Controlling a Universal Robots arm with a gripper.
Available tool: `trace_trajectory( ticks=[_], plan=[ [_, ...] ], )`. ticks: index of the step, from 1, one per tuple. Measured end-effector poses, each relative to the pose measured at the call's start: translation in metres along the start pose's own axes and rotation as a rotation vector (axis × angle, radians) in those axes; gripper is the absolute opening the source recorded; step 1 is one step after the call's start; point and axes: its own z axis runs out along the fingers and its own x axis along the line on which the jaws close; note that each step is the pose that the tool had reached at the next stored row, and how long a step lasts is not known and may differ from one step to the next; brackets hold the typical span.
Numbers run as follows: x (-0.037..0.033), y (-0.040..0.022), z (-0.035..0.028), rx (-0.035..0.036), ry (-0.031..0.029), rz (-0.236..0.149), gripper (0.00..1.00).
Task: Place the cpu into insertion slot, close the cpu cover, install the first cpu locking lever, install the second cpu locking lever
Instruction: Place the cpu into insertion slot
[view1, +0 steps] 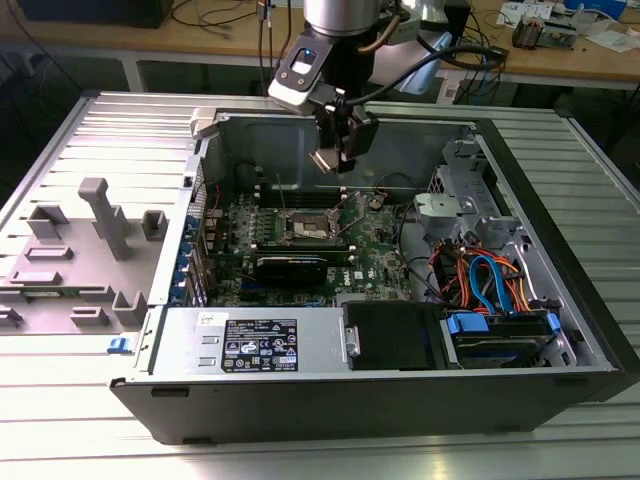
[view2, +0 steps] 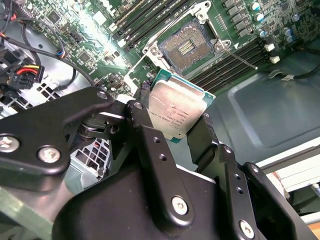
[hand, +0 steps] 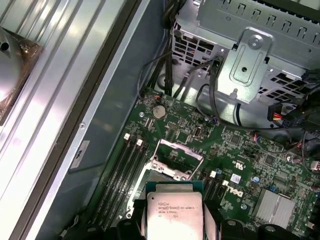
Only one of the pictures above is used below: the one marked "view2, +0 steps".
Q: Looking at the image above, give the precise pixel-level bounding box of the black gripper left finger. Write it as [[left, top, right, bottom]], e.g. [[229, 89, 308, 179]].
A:
[[0, 81, 197, 225]]

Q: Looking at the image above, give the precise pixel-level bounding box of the thin metal locking lever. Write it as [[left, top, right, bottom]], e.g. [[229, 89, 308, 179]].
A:
[[223, 47, 260, 71]]

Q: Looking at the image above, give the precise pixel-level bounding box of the silver CPU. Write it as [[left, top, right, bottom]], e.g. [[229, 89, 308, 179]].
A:
[[146, 68, 217, 146]]

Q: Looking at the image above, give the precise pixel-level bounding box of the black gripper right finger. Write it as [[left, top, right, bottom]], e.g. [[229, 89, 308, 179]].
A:
[[186, 112, 320, 240]]

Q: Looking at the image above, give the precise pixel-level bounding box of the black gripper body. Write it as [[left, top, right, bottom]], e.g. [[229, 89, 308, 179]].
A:
[[51, 163, 240, 240]]

